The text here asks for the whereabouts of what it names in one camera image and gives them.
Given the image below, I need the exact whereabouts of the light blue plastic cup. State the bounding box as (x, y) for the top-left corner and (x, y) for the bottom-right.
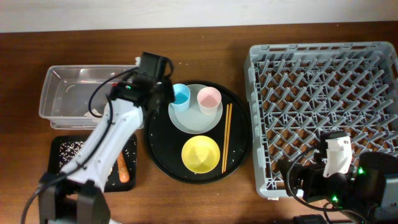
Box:
(171, 83), (191, 112)

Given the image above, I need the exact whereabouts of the grey round plate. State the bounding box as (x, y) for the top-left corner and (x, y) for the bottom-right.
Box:
(168, 83), (223, 134)

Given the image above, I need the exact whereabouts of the pink plastic cup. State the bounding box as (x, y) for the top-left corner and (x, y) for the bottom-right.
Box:
(197, 86), (221, 115)

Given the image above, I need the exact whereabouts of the yellow plastic bowl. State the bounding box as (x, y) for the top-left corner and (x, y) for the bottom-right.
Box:
(181, 136), (221, 174)

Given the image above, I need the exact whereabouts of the orange carrot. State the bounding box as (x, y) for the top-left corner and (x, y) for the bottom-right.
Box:
(117, 153), (130, 183)

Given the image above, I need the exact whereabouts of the white tissue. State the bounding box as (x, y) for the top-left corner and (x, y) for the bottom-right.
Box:
(84, 109), (102, 118)

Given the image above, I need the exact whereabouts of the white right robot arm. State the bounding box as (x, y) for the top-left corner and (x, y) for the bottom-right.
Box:
(277, 131), (397, 223)

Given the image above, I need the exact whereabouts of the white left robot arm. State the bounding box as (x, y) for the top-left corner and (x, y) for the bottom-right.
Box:
(27, 52), (175, 223)

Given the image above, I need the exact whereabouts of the grey plastic dishwasher rack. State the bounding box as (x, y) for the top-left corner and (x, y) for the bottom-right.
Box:
(244, 42), (397, 200)

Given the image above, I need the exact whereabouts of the right wooden chopstick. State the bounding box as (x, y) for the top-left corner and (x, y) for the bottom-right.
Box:
(224, 103), (233, 173)

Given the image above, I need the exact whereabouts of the clear plastic bin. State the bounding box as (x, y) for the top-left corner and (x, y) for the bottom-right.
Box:
(39, 65), (133, 130)

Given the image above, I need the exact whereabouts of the black rectangular tray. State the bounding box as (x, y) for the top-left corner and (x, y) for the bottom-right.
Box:
(47, 134), (137, 192)

